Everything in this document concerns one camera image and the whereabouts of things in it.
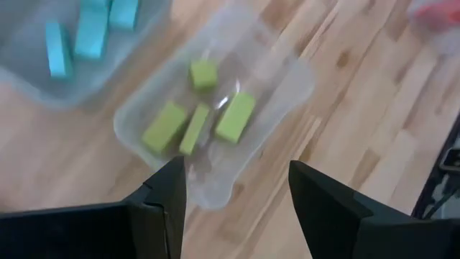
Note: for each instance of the blue foam block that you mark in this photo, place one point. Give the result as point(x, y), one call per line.
point(124, 12)
point(91, 32)
point(57, 50)

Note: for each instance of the green foam cube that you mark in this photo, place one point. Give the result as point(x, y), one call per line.
point(203, 73)

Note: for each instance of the orange-red foam block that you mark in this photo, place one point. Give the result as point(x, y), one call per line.
point(442, 16)

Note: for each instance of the black aluminium table frame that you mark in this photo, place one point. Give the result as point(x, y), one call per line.
point(429, 183)

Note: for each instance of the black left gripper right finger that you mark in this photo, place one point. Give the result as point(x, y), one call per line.
point(330, 223)

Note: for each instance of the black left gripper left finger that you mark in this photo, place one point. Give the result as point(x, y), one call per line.
point(158, 223)

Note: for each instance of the green foam block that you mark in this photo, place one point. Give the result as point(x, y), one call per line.
point(164, 126)
point(194, 129)
point(235, 117)

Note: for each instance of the clear plastic bin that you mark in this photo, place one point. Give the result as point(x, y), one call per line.
point(273, 82)
point(136, 46)

